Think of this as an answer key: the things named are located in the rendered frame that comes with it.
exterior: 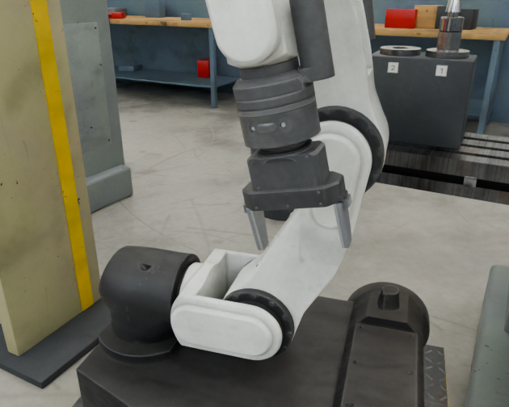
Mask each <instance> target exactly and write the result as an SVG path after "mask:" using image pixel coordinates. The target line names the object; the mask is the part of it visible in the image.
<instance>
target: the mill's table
mask: <svg viewBox="0 0 509 407"><path fill-rule="evenodd" d="M376 183H384V184H389V185H393V186H398V187H407V188H412V189H417V190H421V191H430V192H435V193H440V194H445V195H454V196H459V197H464V198H469V199H477V200H482V201H487V202H492V203H497V204H506V205H509V137H504V136H491V135H483V134H477V133H469V132H465V134H464V137H463V140H462V142H461V146H460V148H459V149H447V148H440V147H434V146H427V145H415V144H408V143H402V142H395V141H389V142H388V146H387V150H386V155H385V163H384V165H383V168H382V171H381V174H380V176H379V178H378V179H377V181H376Z"/></svg>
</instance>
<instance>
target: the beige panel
mask: <svg viewBox="0 0 509 407"><path fill-rule="evenodd" d="M99 282H100V275H99V264H98V259H97V253H96V248H95V237H94V231H93V225H92V219H91V214H90V204H89V198H88V192H87V186H86V176H85V170H84V165H83V159H82V149H81V143H80V137H79V131H78V121H77V115H76V110H75V104H74V93H73V87H72V82H71V77H70V71H69V60H68V54H67V48H66V43H65V33H64V27H63V21H62V15H61V5H60V0H0V321H1V324H0V368H1V369H2V370H4V371H7V372H9V373H11V374H12V375H14V376H17V377H19V378H20V379H22V380H25V381H27V382H28V383H30V384H33V385H35V386H36V387H38V388H41V389H43V388H45V387H46V386H47V385H49V384H50V383H51V382H53V381H54V380H55V379H56V378H57V377H58V376H59V375H61V374H62V373H63V372H64V371H66V370H67V369H68V368H69V367H71V366H72V365H73V364H75V363H76V362H77V361H78V360H79V359H80V358H82V357H83V356H84V355H85V354H87V353H88V352H89V351H90V350H92V349H93V348H94V347H96V346H97V345H98V344H99V336H98V335H99V334H100V332H101V331H102V330H103V329H104V328H105V327H106V326H107V325H108V323H109V322H110V321H111V314H110V309H109V308H108V307H107V306H106V305H105V304H104V302H103V301H102V298H101V296H100V294H99Z"/></svg>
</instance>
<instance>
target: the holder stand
mask: <svg viewBox="0 0 509 407"><path fill-rule="evenodd" d="M459 49H460V48H459ZM469 52H470V51H469V50H466V49H460V50H459V51H456V52H445V51H438V50H436V48H427V49H426V52H421V48H419V47H412V46H397V45H395V46H382V47H380V50H379V51H377V52H375V53H373V54H372V64H373V73H374V83H375V87H376V92H377V95H378V98H379V100H380V103H381V107H382V110H383V112H384V113H385V116H386V118H387V121H388V125H389V141H395V142H402V143H408V144H415V145H427V146H434V147H440V148H447V149H459V148H460V146H461V142H462V140H463V137H464V134H465V126H466V121H467V117H468V112H469V104H470V99H471V94H472V89H473V80H474V75H475V71H476V66H477V55H469Z"/></svg>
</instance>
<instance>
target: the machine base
mask: <svg viewBox="0 0 509 407"><path fill-rule="evenodd" d="M508 288H509V266H502V265H493V266H492V267H491V268H490V274H489V278H488V282H487V286H486V293H485V296H484V300H483V305H482V313H481V318H480V322H479V327H478V332H477V340H476V344H475V349H474V353H473V361H472V367H471V371H470V376H469V384H468V388H467V393H466V398H465V406H464V407H509V333H507V332H506V331H505V330H504V325H505V317H506V310H507V295H508Z"/></svg>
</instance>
